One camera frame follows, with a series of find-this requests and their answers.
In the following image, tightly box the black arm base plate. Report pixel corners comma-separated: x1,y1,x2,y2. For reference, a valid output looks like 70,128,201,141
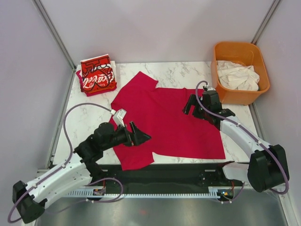
92,163,242,194

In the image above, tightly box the left aluminium corner post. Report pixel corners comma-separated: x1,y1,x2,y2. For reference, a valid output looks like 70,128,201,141
32,0,76,71

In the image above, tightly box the red Coca-Cola folded shirt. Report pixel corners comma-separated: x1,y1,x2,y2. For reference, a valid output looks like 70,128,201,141
79,54,117,95

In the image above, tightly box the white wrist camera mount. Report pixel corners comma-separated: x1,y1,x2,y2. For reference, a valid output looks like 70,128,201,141
203,84,216,93

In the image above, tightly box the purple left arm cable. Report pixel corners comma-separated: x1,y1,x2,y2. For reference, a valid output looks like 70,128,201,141
7,103,124,223

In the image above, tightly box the crimson red t-shirt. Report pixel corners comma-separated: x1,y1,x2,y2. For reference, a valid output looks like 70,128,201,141
111,72,225,170

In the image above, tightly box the orange plastic basket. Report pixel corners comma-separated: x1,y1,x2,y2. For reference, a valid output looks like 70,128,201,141
211,41,270,105

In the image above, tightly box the aluminium corner post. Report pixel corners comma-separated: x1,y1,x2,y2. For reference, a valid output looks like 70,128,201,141
32,0,76,71
251,0,282,45

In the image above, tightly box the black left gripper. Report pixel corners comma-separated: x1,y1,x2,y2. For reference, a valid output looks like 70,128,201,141
103,121,151,151

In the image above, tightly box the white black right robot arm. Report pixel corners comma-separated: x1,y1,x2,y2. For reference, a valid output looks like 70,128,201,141
183,89,289,194

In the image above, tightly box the aluminium frame rail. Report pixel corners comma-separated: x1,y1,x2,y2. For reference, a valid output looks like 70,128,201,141
32,169,290,189

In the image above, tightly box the right aluminium corner post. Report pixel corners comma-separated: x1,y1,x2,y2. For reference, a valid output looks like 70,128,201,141
251,0,282,45

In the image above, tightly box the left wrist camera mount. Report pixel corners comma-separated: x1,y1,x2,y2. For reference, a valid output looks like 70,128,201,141
111,109,127,127

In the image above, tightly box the white slotted cable duct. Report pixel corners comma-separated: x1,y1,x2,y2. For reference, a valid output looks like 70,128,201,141
64,187,233,199

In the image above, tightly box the white crumpled cloth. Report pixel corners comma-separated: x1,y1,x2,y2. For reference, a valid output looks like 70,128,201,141
217,60,260,91

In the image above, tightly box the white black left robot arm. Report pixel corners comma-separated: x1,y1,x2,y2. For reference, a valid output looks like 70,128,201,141
12,122,151,224

